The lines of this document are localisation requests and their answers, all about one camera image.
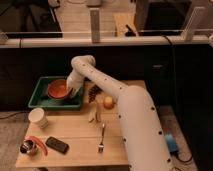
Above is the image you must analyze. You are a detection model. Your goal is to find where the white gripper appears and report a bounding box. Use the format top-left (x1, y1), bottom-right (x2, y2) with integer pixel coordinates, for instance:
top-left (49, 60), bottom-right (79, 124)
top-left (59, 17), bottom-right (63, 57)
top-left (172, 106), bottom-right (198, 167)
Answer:
top-left (66, 77), bottom-right (84, 94)

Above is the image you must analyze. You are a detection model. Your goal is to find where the red bowl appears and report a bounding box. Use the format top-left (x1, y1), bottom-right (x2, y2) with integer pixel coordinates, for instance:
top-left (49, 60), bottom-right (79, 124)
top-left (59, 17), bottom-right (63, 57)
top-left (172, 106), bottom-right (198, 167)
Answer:
top-left (47, 79), bottom-right (68, 100)

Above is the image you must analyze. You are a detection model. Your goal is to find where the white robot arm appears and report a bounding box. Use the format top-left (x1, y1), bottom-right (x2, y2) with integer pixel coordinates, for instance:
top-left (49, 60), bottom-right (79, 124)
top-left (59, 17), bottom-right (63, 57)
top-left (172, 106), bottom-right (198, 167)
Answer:
top-left (67, 55), bottom-right (174, 171)

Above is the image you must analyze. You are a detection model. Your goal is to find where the green plastic tray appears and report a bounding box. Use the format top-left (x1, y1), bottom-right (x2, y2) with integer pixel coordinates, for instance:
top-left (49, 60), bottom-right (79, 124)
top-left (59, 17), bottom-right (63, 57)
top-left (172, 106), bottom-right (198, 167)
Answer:
top-left (28, 76), bottom-right (84, 111)

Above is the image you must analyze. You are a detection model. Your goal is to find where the bunch of dark grapes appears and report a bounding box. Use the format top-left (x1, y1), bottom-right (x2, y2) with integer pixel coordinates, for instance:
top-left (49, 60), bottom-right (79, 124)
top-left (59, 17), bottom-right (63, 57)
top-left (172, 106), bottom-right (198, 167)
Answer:
top-left (88, 85), bottom-right (102, 102)

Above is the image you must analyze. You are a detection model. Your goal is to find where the banana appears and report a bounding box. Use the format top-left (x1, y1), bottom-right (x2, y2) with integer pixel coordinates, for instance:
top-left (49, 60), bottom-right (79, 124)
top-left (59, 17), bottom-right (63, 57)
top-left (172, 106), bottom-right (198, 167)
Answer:
top-left (88, 102), bottom-right (101, 122)

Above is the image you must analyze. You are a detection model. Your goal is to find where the white paper cup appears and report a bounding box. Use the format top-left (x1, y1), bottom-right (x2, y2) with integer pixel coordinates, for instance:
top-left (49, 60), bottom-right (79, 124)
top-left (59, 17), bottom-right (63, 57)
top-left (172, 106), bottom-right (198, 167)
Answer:
top-left (28, 108), bottom-right (48, 128)

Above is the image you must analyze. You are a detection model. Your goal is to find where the wooden table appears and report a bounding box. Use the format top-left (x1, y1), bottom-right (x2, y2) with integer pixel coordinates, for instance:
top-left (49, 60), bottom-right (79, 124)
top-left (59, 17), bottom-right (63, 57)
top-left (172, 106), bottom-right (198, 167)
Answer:
top-left (16, 82), bottom-right (128, 168)

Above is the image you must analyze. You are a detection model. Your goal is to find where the silver fork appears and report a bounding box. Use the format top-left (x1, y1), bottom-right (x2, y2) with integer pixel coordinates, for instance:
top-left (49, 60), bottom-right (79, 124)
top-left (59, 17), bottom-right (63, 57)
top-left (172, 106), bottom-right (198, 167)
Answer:
top-left (98, 123), bottom-right (106, 153)

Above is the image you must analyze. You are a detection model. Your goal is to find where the small metal cup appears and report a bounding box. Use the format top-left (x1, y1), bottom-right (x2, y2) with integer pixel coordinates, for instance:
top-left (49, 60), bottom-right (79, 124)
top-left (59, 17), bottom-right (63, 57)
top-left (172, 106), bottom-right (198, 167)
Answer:
top-left (20, 139), bottom-right (37, 155)

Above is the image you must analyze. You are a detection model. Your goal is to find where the blue object on floor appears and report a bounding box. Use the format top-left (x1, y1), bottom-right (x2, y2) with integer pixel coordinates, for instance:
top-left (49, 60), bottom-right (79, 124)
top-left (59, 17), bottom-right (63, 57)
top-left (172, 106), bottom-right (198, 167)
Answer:
top-left (165, 134), bottom-right (178, 153)

